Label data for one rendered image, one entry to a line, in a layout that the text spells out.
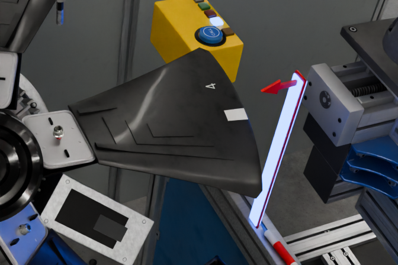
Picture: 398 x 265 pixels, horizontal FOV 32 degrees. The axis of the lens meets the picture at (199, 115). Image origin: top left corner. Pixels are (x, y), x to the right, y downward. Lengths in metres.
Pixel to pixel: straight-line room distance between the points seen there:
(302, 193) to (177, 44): 1.34
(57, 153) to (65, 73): 0.95
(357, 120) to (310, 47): 0.89
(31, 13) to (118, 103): 0.17
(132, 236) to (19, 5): 0.36
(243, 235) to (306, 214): 1.18
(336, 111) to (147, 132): 0.52
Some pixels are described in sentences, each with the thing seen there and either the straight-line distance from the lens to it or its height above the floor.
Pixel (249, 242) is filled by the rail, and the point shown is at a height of 0.82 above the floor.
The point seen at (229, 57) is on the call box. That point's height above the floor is 1.05.
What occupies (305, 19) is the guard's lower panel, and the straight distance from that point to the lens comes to 2.06.
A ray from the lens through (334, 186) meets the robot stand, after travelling 1.42.
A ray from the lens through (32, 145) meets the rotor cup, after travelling 0.76.
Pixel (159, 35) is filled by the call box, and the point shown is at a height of 1.02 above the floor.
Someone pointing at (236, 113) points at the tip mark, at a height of 1.16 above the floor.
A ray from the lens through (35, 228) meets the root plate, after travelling 0.86.
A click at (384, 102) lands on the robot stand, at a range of 1.32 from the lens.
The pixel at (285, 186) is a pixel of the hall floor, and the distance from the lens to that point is 2.46.
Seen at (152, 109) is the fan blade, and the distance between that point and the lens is 0.88.
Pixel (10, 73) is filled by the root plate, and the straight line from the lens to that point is 0.79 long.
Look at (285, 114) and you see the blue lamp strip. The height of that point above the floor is 1.12.
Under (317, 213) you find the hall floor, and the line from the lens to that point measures 2.42.
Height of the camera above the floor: 1.78
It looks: 43 degrees down
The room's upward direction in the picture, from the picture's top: 11 degrees clockwise
